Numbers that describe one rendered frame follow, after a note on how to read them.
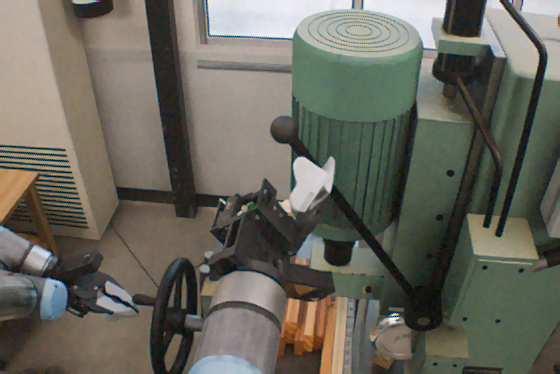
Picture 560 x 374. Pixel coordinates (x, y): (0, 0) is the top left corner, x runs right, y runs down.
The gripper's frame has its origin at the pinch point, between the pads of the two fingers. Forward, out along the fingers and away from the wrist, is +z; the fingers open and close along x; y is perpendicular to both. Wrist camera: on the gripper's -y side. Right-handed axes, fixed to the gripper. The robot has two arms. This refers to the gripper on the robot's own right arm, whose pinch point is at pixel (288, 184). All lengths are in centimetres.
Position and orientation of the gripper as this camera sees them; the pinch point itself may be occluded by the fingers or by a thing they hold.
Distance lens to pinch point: 71.3
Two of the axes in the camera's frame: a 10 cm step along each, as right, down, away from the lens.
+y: -6.0, -6.7, -4.4
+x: -7.9, 3.9, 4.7
